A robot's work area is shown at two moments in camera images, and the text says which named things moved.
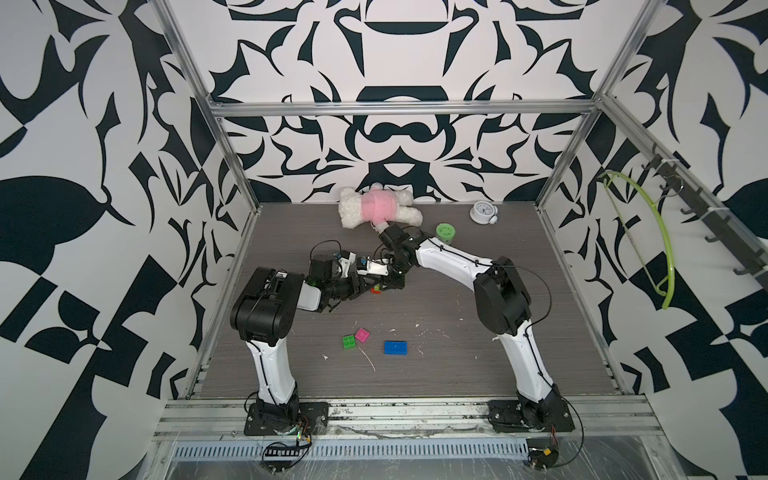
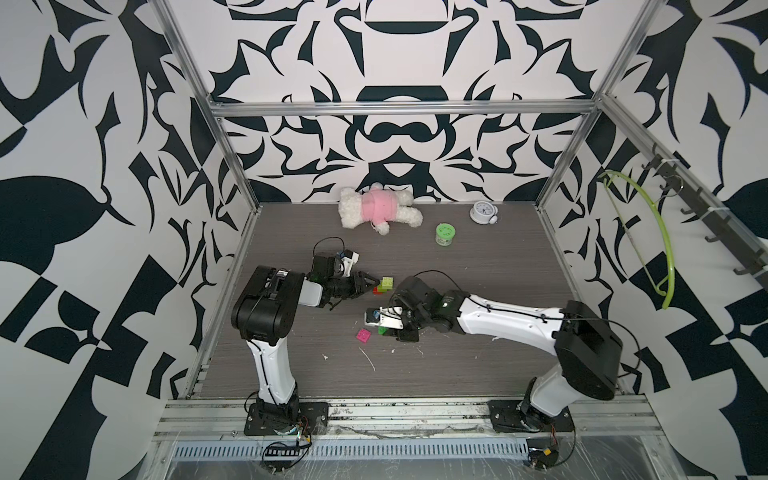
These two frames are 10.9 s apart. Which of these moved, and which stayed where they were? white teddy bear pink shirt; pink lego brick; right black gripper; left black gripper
Moved: right black gripper
Stayed: left black gripper; white teddy bear pink shirt; pink lego brick
